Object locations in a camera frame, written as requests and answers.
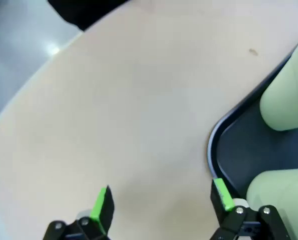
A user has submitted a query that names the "pale green plastic cup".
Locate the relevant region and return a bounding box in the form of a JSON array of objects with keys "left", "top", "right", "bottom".
[
  {"left": 245, "top": 167, "right": 298, "bottom": 240},
  {"left": 259, "top": 33, "right": 298, "bottom": 133}
]

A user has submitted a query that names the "black plastic tray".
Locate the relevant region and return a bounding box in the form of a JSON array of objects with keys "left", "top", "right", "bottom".
[{"left": 207, "top": 39, "right": 298, "bottom": 201}]

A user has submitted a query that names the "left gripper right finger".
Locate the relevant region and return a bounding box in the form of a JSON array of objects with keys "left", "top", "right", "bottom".
[{"left": 208, "top": 177, "right": 292, "bottom": 240}]

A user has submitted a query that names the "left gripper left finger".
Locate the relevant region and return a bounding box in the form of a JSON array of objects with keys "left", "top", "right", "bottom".
[{"left": 43, "top": 184, "right": 116, "bottom": 240}]

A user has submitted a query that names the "person in black cardigan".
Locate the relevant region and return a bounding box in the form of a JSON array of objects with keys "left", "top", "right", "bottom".
[{"left": 47, "top": 0, "right": 132, "bottom": 32}]

